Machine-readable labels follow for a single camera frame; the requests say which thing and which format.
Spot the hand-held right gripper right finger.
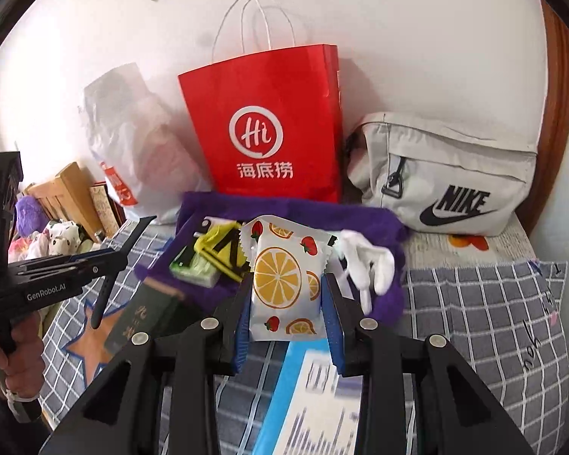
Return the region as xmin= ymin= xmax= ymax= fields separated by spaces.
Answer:
xmin=321 ymin=272 xmax=534 ymax=455

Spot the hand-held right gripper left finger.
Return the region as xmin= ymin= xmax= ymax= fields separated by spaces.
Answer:
xmin=38 ymin=284 xmax=254 ymax=455

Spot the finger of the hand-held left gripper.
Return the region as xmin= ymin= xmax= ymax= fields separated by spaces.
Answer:
xmin=71 ymin=217 xmax=157 ymax=276
xmin=90 ymin=269 xmax=120 ymax=330

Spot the fruit print packet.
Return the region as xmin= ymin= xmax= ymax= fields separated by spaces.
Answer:
xmin=239 ymin=215 xmax=338 ymax=342

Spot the green tissue packet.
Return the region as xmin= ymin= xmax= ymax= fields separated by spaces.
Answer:
xmin=170 ymin=246 xmax=221 ymax=290

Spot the white glove with mint cuff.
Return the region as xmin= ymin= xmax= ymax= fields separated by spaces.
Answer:
xmin=334 ymin=230 xmax=396 ymax=316

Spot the yellow mesh bag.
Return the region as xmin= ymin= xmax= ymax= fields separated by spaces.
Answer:
xmin=193 ymin=222 xmax=257 ymax=281

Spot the person's left hand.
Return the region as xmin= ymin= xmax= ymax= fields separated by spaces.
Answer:
xmin=0 ymin=326 xmax=46 ymax=399

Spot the dark green box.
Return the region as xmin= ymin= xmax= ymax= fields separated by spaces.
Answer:
xmin=102 ymin=279 xmax=193 ymax=356

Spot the brown patterned book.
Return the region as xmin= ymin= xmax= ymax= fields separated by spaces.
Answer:
xmin=89 ymin=181 xmax=121 ymax=242

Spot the purple plush toy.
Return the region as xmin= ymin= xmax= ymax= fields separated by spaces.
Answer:
xmin=14 ymin=194 xmax=48 ymax=238

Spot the wooden bed headboard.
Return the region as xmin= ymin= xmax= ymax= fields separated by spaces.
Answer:
xmin=26 ymin=161 xmax=102 ymax=242

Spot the blue tissue packet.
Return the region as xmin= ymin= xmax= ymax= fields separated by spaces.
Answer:
xmin=251 ymin=339 xmax=368 ymax=455

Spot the white plastic shopping bag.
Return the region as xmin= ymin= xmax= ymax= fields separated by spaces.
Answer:
xmin=78 ymin=63 xmax=214 ymax=223

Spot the grey checked blanket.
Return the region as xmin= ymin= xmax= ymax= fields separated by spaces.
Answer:
xmin=38 ymin=220 xmax=569 ymax=455

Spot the purple towel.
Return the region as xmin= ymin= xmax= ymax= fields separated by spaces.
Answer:
xmin=133 ymin=191 xmax=409 ymax=330

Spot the grey sling bag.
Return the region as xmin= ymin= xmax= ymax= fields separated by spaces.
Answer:
xmin=346 ymin=113 xmax=539 ymax=237

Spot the red paper bag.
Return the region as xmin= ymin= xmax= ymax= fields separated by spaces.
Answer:
xmin=178 ymin=0 xmax=344 ymax=204

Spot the wooden door frame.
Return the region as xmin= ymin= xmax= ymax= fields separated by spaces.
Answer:
xmin=522 ymin=0 xmax=569 ymax=247

